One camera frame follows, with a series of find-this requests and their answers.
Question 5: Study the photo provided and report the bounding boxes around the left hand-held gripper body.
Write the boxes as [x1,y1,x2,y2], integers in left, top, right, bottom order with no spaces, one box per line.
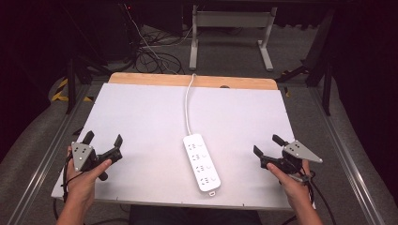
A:
[70,142,124,183]

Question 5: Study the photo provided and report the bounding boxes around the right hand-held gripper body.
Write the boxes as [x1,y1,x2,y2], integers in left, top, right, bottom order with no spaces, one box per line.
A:
[259,140,324,175]

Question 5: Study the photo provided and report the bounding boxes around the white power strip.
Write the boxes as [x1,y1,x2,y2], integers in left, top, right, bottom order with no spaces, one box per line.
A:
[182,133,222,197]

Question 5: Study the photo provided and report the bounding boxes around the person's left hand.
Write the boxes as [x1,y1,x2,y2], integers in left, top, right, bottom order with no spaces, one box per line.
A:
[64,145,113,208]

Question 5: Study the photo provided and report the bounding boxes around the person's right hand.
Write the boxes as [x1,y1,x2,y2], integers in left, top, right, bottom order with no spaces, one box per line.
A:
[266,158,314,205]

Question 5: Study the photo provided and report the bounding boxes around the white table mat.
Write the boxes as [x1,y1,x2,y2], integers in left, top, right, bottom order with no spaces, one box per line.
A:
[51,82,297,211]

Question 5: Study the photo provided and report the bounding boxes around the yellow black hazard tape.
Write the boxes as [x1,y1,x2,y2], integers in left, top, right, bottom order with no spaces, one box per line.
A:
[51,77,95,103]

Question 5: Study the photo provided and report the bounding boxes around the black metal stand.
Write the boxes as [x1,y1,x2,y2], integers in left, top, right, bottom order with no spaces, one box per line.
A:
[275,8,337,117]
[62,55,111,115]

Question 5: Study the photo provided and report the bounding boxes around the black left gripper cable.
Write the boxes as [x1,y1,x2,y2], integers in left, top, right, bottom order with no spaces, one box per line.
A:
[52,153,76,221]

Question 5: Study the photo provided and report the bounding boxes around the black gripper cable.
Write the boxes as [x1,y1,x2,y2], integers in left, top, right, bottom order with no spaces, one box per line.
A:
[281,170,338,225]
[52,153,76,221]

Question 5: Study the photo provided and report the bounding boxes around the aluminium floor rail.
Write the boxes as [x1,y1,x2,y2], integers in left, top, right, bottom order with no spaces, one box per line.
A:
[308,87,387,225]
[6,83,92,225]

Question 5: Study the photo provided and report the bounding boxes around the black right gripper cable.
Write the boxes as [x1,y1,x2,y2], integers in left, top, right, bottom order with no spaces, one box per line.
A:
[281,170,338,225]

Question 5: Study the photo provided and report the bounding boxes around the white power strip cable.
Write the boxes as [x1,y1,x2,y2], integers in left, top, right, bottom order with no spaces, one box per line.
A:
[184,73,197,137]

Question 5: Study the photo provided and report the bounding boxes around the black floor cable bundle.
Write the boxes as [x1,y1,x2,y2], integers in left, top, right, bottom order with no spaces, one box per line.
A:
[123,18,245,76]

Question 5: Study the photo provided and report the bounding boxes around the thin white floor cable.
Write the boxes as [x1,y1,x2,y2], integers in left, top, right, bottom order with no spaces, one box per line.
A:
[123,3,195,75]

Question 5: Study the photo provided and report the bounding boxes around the white metal desk frame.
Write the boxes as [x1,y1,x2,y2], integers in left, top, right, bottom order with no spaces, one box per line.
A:
[189,4,279,72]

